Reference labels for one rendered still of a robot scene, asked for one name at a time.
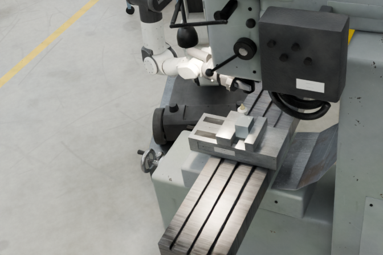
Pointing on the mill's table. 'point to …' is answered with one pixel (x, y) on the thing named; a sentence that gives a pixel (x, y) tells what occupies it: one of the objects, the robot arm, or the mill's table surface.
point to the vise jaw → (228, 130)
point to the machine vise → (282, 135)
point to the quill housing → (233, 35)
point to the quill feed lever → (244, 50)
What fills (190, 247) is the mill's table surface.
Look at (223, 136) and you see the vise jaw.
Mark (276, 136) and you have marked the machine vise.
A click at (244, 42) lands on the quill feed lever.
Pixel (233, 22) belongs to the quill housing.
